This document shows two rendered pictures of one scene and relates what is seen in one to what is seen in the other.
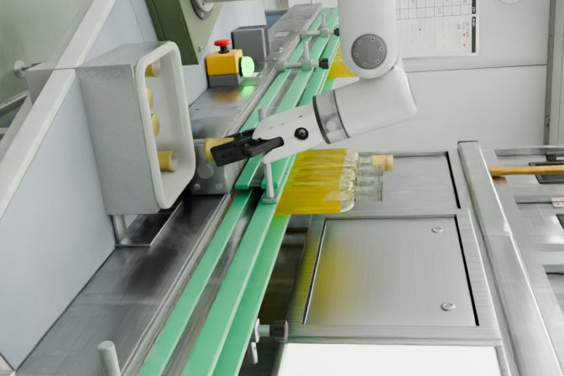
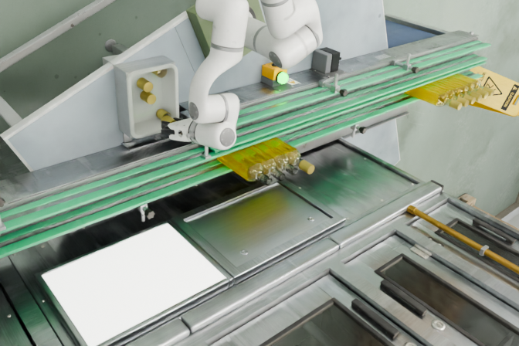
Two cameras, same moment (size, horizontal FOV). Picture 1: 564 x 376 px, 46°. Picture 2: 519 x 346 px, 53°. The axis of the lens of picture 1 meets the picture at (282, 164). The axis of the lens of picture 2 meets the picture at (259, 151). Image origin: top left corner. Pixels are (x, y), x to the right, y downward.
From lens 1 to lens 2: 1.09 m
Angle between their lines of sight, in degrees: 35
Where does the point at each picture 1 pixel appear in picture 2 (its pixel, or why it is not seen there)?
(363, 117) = (201, 139)
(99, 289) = (89, 157)
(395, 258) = (267, 219)
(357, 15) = (191, 92)
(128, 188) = (124, 123)
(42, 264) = (62, 138)
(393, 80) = (215, 127)
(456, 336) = (221, 263)
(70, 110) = (102, 82)
